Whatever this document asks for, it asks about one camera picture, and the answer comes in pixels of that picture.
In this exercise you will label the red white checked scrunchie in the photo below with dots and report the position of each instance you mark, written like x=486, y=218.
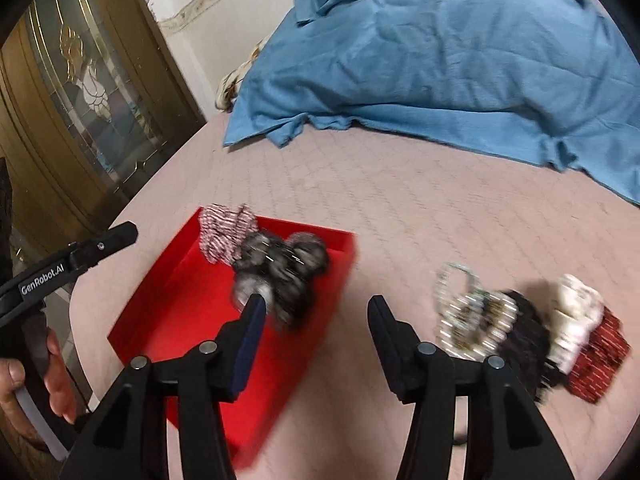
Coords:
x=223, y=231

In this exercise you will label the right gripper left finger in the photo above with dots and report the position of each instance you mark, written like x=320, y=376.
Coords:
x=126, y=436

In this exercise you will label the floral patterned quilt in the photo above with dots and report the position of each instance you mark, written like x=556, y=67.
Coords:
x=229, y=86

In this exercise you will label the blue blanket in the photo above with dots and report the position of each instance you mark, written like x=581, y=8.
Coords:
x=548, y=82

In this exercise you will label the wooden glass door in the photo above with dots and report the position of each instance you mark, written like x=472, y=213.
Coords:
x=92, y=105

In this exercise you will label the white dotted scrunchie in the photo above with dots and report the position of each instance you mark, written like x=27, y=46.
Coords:
x=574, y=311

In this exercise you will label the small black scrunchie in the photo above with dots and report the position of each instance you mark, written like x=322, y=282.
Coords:
x=526, y=348

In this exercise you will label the grey black scrunchie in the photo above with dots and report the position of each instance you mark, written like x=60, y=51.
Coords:
x=282, y=272

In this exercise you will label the pink quilted bed mattress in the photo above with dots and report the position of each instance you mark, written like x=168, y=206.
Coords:
x=413, y=205

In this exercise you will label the dark red dotted scrunchie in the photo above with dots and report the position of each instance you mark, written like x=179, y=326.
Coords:
x=599, y=361

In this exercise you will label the red shallow tray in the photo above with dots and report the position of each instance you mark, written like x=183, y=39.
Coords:
x=184, y=300

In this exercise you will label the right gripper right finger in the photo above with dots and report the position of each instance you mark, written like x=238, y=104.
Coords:
x=507, y=436

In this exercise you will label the left hand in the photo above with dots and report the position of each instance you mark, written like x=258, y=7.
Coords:
x=36, y=394

